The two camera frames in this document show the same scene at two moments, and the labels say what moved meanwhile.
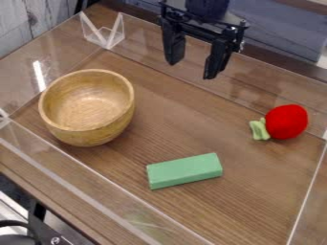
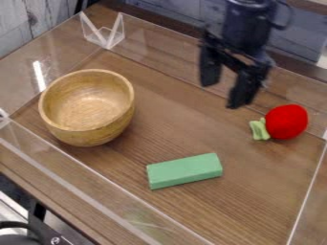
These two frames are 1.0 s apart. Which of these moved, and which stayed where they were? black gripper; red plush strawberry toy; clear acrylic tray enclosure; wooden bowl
Moved: black gripper
Stayed: wooden bowl; red plush strawberry toy; clear acrylic tray enclosure
